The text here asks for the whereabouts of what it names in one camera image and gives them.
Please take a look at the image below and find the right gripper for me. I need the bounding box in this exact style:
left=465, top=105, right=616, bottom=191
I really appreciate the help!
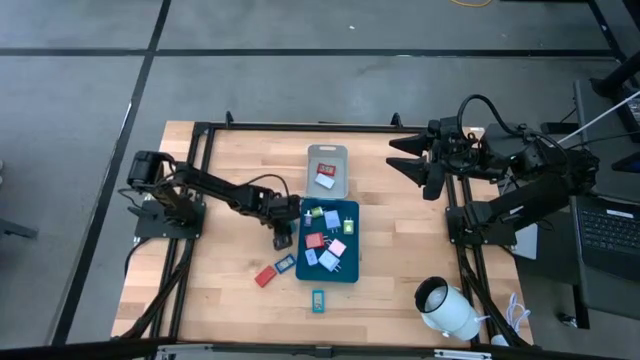
left=385, top=130, right=494, bottom=201

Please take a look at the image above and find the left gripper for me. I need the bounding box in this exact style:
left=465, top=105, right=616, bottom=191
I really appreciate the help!
left=263, top=192, right=303, bottom=252

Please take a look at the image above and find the red wall charger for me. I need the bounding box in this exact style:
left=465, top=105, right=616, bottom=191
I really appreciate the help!
left=304, top=231, right=329, bottom=250

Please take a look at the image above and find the large light blue charger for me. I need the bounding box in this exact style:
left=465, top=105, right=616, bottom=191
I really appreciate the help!
left=318, top=249, right=343, bottom=274

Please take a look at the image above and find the blue window box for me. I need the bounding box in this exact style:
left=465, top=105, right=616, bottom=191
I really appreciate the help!
left=273, top=253, right=297, bottom=275

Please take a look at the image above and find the red flat box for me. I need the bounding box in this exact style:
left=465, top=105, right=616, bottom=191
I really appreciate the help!
left=253, top=265, right=279, bottom=289

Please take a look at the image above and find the dark teal tray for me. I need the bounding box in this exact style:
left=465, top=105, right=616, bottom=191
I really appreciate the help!
left=294, top=197, right=361, bottom=284

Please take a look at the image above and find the grey plastic bin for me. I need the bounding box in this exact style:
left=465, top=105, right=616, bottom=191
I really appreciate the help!
left=305, top=144, right=351, bottom=201

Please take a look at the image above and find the rig crossbar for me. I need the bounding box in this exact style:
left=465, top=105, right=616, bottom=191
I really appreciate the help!
left=0, top=337, right=640, bottom=360

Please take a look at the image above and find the light grey flat box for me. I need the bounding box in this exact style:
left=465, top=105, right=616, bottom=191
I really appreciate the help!
left=512, top=222, right=540, bottom=261

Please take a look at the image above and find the black power brick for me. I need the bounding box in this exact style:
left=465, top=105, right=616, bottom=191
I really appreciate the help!
left=539, top=121, right=581, bottom=135

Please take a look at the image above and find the white cylindrical device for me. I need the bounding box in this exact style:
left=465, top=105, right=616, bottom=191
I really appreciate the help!
left=413, top=275, right=485, bottom=342

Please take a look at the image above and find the dark grey laptop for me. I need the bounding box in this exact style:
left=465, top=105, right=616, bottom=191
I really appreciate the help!
left=569, top=193, right=640, bottom=284

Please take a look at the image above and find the dark blue tablet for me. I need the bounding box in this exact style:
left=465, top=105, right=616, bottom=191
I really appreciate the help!
left=610, top=151, right=640, bottom=175

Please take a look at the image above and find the grey side desk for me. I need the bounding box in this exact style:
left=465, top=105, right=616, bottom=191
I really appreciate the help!
left=569, top=78, right=640, bottom=321

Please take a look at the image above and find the black furniture foot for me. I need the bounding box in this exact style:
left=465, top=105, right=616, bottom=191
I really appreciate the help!
left=0, top=218, right=39, bottom=240

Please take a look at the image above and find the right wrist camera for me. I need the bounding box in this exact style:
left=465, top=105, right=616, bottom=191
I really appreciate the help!
left=427, top=116, right=469, bottom=144

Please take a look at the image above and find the black aluminium table frame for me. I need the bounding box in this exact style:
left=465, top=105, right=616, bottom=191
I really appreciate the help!
left=112, top=110, right=534, bottom=351

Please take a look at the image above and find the white coiled cable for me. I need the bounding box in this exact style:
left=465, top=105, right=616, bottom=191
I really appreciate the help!
left=503, top=291, right=532, bottom=335

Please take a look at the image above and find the white diagonal cable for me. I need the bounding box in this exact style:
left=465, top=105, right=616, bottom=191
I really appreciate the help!
left=557, top=89, right=640, bottom=146

